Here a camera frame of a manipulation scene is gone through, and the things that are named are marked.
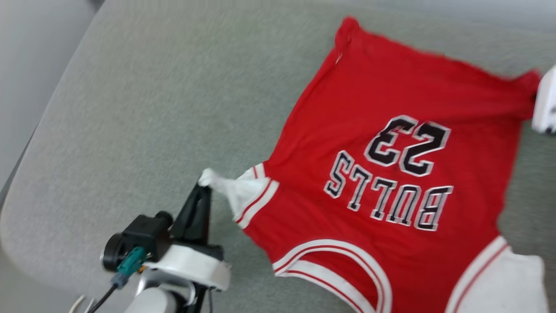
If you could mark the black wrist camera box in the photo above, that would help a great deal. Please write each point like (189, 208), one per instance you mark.
(139, 237)

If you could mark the red Bulls basketball jersey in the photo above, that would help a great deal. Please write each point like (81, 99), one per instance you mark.
(391, 195)

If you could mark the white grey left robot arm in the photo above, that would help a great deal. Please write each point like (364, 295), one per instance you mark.
(154, 298)

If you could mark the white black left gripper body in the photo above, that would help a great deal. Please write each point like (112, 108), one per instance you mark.
(191, 263)

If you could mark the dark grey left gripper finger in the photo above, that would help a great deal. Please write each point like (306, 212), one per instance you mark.
(182, 224)
(205, 226)

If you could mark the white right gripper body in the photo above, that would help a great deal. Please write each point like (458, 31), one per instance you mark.
(546, 102)

